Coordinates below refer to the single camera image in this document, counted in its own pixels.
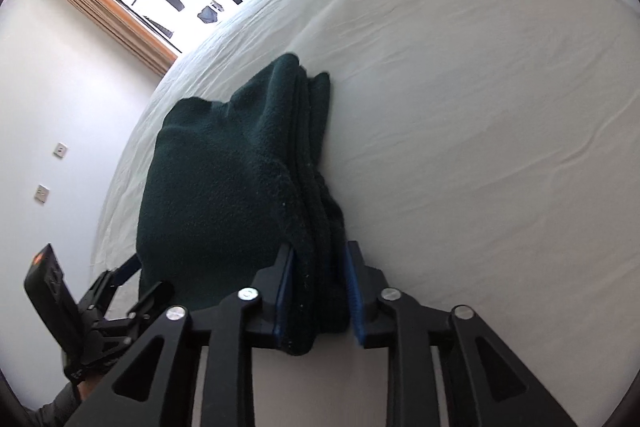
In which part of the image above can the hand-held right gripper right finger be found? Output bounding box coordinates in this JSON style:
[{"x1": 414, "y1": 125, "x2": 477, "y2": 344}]
[{"x1": 345, "y1": 241, "x2": 581, "y2": 427}]

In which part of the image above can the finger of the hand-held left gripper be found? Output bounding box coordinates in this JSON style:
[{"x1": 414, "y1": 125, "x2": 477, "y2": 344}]
[
  {"x1": 125, "y1": 281, "x2": 176, "y2": 334},
  {"x1": 86, "y1": 254, "x2": 143, "y2": 309}
]

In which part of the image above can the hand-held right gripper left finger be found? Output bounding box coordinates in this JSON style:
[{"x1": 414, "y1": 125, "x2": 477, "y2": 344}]
[{"x1": 70, "y1": 243, "x2": 296, "y2": 427}]

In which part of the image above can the dark green knit sweater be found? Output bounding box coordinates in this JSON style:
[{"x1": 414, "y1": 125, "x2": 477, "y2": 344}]
[{"x1": 136, "y1": 53, "x2": 351, "y2": 356}]

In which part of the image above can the person's left forearm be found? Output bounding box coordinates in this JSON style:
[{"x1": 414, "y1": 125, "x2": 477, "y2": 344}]
[{"x1": 25, "y1": 379, "x2": 93, "y2": 427}]

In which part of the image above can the bed with white sheet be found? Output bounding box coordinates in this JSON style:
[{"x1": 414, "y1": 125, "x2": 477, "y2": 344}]
[{"x1": 90, "y1": 0, "x2": 640, "y2": 427}]

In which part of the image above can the beige curtain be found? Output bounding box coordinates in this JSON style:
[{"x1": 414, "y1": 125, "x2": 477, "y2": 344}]
[{"x1": 58, "y1": 0, "x2": 179, "y2": 78}]

